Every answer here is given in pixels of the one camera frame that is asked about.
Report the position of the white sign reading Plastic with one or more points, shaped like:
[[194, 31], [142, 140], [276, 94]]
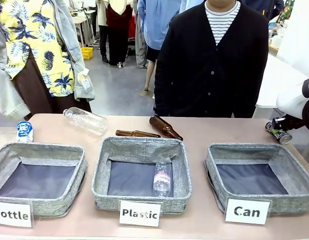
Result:
[[139, 213]]

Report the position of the small plastic bottle pink label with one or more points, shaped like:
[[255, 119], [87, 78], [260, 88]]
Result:
[[162, 178]]

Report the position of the grey background desk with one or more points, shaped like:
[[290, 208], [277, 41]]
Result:
[[82, 27]]

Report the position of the person in blue shirt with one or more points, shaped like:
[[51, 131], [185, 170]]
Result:
[[154, 25]]

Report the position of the yellow plastic crate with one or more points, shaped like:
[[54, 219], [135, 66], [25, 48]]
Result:
[[87, 53]]

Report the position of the large clear plastic bottle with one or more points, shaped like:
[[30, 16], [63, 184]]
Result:
[[87, 121]]

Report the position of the paper tag on jacket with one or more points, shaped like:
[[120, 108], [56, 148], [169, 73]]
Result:
[[85, 81]]

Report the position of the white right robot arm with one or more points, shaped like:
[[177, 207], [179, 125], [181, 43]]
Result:
[[292, 100]]

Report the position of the grey fabric basket can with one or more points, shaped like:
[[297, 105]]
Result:
[[292, 160]]

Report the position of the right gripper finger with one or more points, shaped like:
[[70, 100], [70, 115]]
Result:
[[277, 132], [269, 125]]

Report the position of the green and silver drink can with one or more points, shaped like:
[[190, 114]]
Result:
[[284, 138]]

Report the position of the person in black cardigan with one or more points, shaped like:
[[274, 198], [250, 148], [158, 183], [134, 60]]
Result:
[[194, 65]]

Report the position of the grey fabric basket bottle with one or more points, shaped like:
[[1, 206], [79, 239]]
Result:
[[12, 152]]

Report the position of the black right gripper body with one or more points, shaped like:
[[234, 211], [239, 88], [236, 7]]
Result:
[[289, 123]]

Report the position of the slim brown glass bottle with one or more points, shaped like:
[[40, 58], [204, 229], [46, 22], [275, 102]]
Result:
[[137, 133]]

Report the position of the blue and white drink can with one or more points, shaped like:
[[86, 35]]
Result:
[[24, 131]]

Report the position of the white sign reading Bottle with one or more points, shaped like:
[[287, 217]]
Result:
[[12, 215]]

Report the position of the wide brown glass bottle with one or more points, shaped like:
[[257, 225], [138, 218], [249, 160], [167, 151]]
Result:
[[164, 127]]

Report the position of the white side table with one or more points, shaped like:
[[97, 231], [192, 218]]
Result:
[[277, 82]]

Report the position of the clutter on white table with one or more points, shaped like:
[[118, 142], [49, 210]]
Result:
[[278, 32]]

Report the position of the grey fabric basket plastic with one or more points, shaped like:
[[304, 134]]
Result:
[[142, 147]]

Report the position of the white sign reading Can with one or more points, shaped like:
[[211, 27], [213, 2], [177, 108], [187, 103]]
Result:
[[247, 212]]

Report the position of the person in yellow floral shirt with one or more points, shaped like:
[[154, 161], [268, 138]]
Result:
[[32, 37]]

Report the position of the person in dark red top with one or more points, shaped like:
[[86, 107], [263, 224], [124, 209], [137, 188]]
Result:
[[117, 30]]

